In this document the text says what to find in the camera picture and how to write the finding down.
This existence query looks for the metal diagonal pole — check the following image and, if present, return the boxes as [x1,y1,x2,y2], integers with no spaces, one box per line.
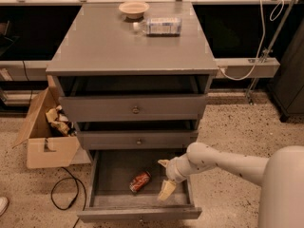
[245,0,304,105]

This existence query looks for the crumpled wrappers in box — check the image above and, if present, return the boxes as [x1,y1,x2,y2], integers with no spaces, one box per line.
[46,105,76,137]

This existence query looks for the white hanging cable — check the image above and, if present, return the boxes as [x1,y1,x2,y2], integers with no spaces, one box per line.
[218,0,285,82]

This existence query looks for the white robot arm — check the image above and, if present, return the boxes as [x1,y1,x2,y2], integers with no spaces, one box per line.
[159,142,304,228]

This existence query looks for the dark grey side cabinet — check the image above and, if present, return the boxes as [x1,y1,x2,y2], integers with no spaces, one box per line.
[268,20,304,122]

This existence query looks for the white shoe tip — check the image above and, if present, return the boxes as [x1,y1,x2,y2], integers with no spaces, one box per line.
[0,197,9,216]

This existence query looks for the clear plastic water bottle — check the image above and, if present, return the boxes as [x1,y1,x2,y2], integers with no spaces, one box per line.
[133,17,182,36]

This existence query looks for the open cardboard box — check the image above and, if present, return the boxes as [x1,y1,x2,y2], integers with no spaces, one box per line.
[13,76,80,169]

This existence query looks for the white wall rail ledge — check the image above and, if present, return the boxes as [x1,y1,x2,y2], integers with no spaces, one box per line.
[0,58,280,82]

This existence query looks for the red coke can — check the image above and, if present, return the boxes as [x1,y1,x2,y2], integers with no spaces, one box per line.
[129,171,151,193]

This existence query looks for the open bottom grey drawer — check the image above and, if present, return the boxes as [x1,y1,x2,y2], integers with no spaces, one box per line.
[78,149,201,222]

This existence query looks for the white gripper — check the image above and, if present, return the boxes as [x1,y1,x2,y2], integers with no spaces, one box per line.
[158,154,192,201]

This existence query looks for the top grey drawer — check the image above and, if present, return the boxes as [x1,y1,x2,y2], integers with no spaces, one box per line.
[59,95,206,122]

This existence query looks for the grey drawer cabinet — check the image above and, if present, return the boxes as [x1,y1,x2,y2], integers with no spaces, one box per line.
[46,1,219,159]

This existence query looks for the middle grey drawer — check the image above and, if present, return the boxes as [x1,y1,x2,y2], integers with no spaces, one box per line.
[77,130,199,150]

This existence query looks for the beige bowl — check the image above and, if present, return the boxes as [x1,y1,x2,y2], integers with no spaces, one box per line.
[119,1,149,19]

